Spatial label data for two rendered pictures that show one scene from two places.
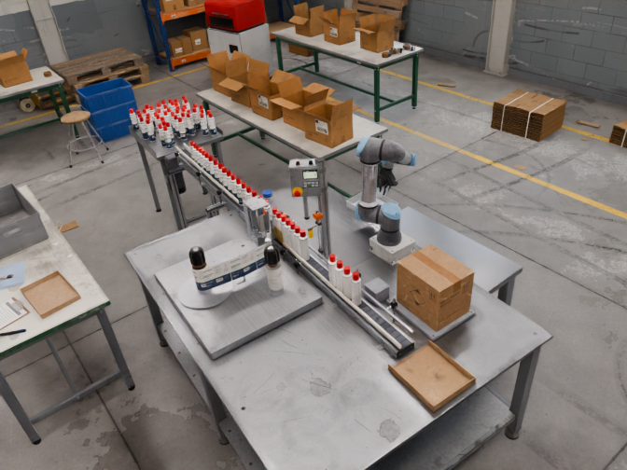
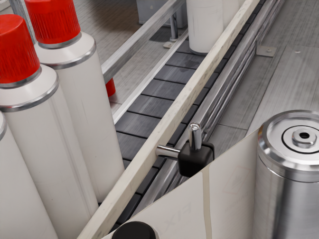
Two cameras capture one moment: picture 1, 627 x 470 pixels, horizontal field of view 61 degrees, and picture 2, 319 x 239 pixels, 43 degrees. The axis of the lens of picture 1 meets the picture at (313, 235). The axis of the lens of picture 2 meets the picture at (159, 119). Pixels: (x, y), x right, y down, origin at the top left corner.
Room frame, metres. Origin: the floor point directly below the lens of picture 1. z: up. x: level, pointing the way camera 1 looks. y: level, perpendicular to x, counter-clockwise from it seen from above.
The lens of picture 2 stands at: (2.62, 0.34, 1.18)
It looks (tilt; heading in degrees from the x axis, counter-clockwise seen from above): 38 degrees down; 242
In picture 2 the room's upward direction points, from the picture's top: 8 degrees counter-clockwise
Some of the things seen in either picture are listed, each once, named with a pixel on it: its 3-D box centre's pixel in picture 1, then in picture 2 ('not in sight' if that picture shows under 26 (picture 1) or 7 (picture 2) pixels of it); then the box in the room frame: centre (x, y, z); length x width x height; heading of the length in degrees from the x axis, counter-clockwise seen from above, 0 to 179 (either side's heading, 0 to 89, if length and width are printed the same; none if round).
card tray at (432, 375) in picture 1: (430, 373); not in sight; (1.63, -0.49, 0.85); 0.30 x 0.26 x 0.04; 31
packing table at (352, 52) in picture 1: (342, 68); not in sight; (7.36, -0.60, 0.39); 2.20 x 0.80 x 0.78; 35
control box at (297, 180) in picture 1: (305, 178); not in sight; (2.62, 0.01, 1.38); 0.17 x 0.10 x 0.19; 86
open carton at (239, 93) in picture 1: (244, 84); not in sight; (5.43, 0.56, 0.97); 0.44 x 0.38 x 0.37; 130
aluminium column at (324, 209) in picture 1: (324, 211); not in sight; (2.60, -0.07, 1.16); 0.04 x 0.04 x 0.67; 31
